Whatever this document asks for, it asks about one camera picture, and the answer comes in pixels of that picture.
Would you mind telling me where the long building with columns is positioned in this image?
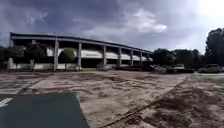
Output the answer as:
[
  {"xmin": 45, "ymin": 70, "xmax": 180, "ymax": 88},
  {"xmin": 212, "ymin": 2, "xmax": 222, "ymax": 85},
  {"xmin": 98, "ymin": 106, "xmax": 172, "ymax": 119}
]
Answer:
[{"xmin": 7, "ymin": 31, "xmax": 154, "ymax": 72}]

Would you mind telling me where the weathered grey concrete pavement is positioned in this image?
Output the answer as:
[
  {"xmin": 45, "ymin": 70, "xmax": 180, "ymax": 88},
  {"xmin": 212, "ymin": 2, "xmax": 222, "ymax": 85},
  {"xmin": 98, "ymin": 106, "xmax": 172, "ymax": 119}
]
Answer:
[{"xmin": 0, "ymin": 69, "xmax": 224, "ymax": 128}]

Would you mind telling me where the small round tree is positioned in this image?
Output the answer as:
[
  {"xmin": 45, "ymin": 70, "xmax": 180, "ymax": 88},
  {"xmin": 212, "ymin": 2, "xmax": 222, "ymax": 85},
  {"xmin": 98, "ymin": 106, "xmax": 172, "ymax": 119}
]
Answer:
[
  {"xmin": 0, "ymin": 45, "xmax": 26, "ymax": 70},
  {"xmin": 23, "ymin": 42, "xmax": 48, "ymax": 70},
  {"xmin": 58, "ymin": 47, "xmax": 78, "ymax": 70}
]

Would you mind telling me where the vehicle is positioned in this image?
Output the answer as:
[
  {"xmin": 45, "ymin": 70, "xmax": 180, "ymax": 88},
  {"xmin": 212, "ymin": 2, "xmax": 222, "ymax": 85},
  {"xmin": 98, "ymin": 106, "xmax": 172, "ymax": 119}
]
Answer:
[{"xmin": 165, "ymin": 63, "xmax": 196, "ymax": 74}]

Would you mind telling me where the row of dark trees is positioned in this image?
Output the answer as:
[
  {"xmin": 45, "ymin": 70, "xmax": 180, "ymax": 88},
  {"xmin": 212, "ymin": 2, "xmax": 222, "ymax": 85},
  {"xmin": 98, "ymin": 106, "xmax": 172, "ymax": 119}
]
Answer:
[{"xmin": 151, "ymin": 27, "xmax": 224, "ymax": 69}]

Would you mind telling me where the pale car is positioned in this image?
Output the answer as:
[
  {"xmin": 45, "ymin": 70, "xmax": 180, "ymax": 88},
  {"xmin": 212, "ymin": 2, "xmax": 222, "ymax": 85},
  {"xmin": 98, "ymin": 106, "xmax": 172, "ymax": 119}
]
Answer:
[{"xmin": 199, "ymin": 63, "xmax": 224, "ymax": 74}]

